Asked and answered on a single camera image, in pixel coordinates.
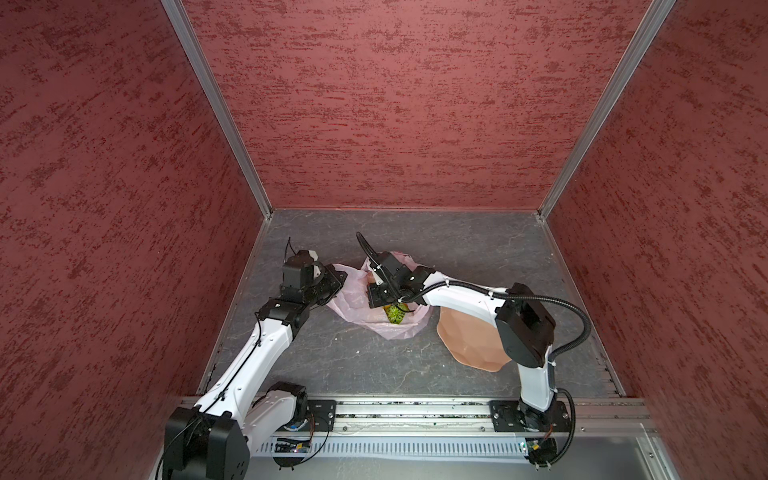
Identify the pink wavy bowl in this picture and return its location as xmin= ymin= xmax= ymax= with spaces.
xmin=437 ymin=307 xmax=511 ymax=372

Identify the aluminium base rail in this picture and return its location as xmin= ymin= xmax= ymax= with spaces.
xmin=149 ymin=394 xmax=679 ymax=480

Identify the right aluminium corner post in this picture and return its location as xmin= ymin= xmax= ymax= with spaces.
xmin=538 ymin=0 xmax=676 ymax=223

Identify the green fake fruit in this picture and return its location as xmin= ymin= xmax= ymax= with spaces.
xmin=383 ymin=303 xmax=412 ymax=325

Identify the aluminium corner post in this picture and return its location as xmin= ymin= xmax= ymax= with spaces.
xmin=161 ymin=0 xmax=274 ymax=221
xmin=538 ymin=0 xmax=676 ymax=223

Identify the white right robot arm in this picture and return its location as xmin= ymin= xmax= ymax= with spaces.
xmin=368 ymin=252 xmax=556 ymax=432

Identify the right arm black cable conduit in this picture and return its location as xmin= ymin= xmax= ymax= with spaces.
xmin=355 ymin=231 xmax=593 ymax=364

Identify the left aluminium corner post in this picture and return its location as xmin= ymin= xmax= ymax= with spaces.
xmin=161 ymin=0 xmax=274 ymax=221

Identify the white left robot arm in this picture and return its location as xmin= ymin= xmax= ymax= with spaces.
xmin=154 ymin=261 xmax=347 ymax=479

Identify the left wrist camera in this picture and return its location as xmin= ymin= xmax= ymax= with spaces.
xmin=280 ymin=250 xmax=323 ymax=295

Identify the pink plastic bag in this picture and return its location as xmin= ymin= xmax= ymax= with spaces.
xmin=325 ymin=251 xmax=434 ymax=341

